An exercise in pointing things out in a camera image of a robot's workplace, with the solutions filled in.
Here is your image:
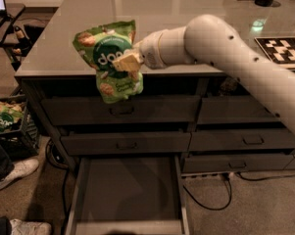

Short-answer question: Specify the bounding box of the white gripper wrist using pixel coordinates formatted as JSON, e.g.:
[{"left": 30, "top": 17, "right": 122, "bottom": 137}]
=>
[{"left": 113, "top": 26, "right": 194, "bottom": 72}]

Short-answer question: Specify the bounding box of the green rice chip bag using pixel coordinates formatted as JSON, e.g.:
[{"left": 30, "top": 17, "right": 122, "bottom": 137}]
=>
[{"left": 73, "top": 21, "right": 143, "bottom": 104}]

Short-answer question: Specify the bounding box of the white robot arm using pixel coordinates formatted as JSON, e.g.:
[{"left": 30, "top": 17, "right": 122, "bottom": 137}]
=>
[{"left": 113, "top": 15, "right": 295, "bottom": 135}]

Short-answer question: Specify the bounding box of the top left drawer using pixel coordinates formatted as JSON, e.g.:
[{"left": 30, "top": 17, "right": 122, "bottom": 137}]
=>
[{"left": 41, "top": 95, "right": 200, "bottom": 125}]

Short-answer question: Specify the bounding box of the middle left drawer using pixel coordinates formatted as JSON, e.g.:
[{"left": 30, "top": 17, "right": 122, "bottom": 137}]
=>
[{"left": 61, "top": 131, "right": 190, "bottom": 156}]

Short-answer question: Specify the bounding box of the top right drawer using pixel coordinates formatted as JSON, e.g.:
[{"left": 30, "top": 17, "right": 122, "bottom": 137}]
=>
[{"left": 198, "top": 95, "right": 277, "bottom": 124}]

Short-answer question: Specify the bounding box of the grey drawer cabinet counter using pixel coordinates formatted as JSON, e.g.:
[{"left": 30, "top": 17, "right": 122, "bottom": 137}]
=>
[{"left": 17, "top": 0, "right": 295, "bottom": 170}]

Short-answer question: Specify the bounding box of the middle right drawer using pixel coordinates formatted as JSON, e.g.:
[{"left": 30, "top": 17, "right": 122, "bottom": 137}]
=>
[{"left": 189, "top": 128, "right": 295, "bottom": 152}]

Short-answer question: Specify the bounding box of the bottom right drawer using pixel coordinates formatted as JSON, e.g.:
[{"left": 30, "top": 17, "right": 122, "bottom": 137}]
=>
[{"left": 182, "top": 154, "right": 295, "bottom": 173}]

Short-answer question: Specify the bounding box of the open bottom left drawer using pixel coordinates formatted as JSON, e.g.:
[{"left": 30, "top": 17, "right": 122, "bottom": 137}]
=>
[{"left": 65, "top": 156, "right": 190, "bottom": 235}]

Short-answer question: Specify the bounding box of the green chip bag in crate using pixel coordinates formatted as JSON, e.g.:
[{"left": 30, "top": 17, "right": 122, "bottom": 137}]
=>
[{"left": 0, "top": 101, "right": 25, "bottom": 134}]

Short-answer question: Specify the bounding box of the black crate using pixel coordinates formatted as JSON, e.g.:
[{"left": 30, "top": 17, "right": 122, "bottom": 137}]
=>
[{"left": 0, "top": 95, "right": 40, "bottom": 160}]

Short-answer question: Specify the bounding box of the black white marker board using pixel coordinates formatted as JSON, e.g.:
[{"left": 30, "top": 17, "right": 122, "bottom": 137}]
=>
[{"left": 255, "top": 36, "right": 295, "bottom": 69}]

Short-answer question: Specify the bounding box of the white sneaker lower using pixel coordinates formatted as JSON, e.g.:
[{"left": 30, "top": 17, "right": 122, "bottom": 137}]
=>
[{"left": 10, "top": 219, "right": 52, "bottom": 235}]

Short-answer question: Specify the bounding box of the black cable at left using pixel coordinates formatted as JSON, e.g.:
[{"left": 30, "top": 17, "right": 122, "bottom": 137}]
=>
[{"left": 44, "top": 138, "right": 71, "bottom": 220}]

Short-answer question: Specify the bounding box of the black floor cable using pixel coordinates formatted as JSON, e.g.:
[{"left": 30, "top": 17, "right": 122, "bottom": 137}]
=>
[{"left": 182, "top": 170, "right": 295, "bottom": 212}]

